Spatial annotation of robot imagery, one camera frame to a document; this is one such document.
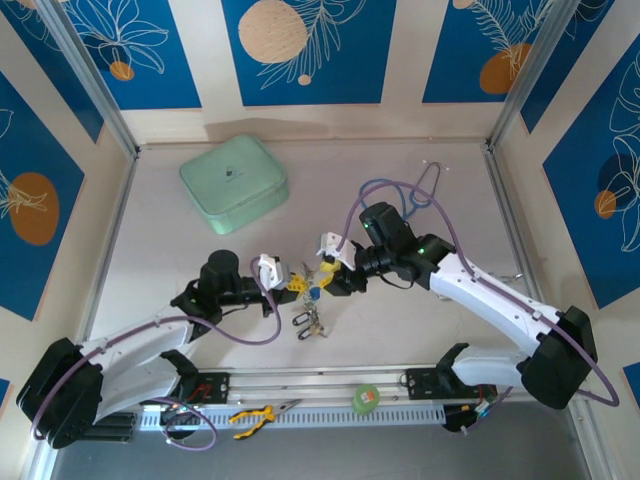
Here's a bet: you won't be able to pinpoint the grey slotted cable duct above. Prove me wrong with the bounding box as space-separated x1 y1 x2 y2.
137 403 447 432

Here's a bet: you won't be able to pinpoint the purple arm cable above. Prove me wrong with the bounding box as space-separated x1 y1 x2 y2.
344 180 619 439
30 254 284 454

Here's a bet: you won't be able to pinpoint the aluminium table edge rail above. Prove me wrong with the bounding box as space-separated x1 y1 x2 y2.
74 149 139 351
482 147 546 301

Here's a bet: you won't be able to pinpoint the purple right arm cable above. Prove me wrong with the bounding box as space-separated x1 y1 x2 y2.
344 180 619 439

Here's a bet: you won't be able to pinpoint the yellow black pliers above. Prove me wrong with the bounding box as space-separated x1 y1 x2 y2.
228 398 304 441

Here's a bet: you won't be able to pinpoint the bunch of keys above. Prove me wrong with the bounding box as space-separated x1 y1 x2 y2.
294 263 321 311

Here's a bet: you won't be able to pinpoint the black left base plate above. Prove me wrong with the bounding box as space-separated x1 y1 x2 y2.
177 369 232 405

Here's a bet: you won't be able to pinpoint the aluminium frame post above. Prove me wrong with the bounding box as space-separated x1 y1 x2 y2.
487 0 586 151
34 0 141 159

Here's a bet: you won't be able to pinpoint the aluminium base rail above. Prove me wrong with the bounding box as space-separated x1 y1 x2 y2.
197 363 594 401

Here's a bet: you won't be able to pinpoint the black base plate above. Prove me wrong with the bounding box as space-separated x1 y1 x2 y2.
177 369 232 405
404 367 501 401

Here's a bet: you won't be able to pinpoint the silver wire clip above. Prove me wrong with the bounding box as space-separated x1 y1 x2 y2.
487 269 524 287

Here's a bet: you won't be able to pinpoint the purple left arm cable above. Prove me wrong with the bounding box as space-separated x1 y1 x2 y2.
30 254 284 454

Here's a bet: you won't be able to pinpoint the blue stethoscope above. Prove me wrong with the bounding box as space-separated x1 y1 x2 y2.
358 159 451 221

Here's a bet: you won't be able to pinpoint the green tape roll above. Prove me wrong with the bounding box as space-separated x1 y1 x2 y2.
352 383 381 416

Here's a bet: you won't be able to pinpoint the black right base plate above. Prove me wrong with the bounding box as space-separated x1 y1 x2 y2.
404 367 501 401

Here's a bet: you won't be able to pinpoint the mint green zip case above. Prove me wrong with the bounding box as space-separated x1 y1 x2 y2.
178 133 290 236

